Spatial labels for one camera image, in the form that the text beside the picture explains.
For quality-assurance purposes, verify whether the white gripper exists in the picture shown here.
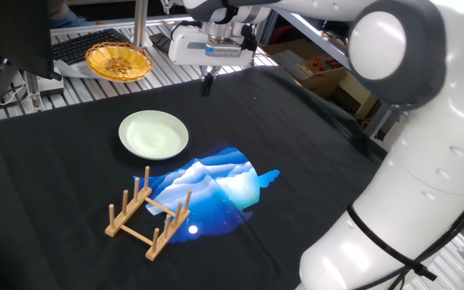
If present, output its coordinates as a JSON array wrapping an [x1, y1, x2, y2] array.
[[168, 24, 255, 98]]

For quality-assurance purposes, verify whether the pale green round plate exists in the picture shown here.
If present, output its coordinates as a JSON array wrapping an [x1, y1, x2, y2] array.
[[118, 110, 190, 161]]

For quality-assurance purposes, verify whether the wooden peg dish rack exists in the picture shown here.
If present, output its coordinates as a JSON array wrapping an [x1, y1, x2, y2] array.
[[104, 165, 193, 262]]

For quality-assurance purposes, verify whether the black phone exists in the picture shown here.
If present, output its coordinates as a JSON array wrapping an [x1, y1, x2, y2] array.
[[149, 32, 173, 54]]

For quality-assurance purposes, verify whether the brown cardboard box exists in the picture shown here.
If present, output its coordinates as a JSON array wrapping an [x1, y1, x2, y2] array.
[[260, 39, 348, 100]]

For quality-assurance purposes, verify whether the yellow wicker basket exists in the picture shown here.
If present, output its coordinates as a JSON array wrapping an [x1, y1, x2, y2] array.
[[85, 41, 155, 83]]

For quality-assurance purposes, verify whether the black computer keyboard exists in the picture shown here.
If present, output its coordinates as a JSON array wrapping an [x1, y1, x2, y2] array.
[[52, 27, 131, 65]]

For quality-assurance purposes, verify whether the white paper sheet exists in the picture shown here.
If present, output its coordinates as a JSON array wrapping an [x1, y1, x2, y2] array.
[[53, 59, 96, 80]]

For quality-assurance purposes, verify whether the person in blue jeans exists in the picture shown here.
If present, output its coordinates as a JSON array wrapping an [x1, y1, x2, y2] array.
[[48, 0, 89, 29]]

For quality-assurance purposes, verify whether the black cloth with blue print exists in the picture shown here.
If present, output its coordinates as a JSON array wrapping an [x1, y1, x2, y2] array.
[[0, 65, 389, 290]]

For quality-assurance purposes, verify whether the black monitor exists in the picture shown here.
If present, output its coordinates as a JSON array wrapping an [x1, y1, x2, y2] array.
[[0, 0, 62, 81]]

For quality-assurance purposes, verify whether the silver and blue wrist camera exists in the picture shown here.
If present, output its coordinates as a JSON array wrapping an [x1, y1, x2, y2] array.
[[204, 43, 243, 58]]

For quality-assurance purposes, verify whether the aluminium upright post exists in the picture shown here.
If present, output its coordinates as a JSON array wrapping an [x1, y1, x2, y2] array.
[[132, 0, 149, 48]]

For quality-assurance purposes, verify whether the grey metal shelf frame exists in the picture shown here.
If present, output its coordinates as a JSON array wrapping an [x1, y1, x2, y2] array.
[[274, 10, 396, 140]]

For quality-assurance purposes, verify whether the aluminium bracket with white box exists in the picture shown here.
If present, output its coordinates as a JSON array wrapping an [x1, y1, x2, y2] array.
[[24, 71, 65, 112]]

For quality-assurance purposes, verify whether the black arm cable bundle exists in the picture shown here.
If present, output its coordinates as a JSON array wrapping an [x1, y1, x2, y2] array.
[[352, 188, 464, 290]]

